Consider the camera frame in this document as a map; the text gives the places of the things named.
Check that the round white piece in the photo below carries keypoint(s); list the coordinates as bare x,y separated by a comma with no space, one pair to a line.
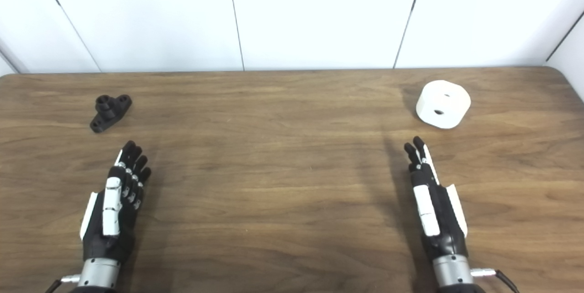
443,103

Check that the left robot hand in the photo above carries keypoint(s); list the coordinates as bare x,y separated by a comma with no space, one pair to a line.
112,211

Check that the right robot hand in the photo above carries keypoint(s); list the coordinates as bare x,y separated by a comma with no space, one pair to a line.
433,211

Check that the black flanged holder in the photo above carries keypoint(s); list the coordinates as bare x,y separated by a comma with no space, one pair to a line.
108,111

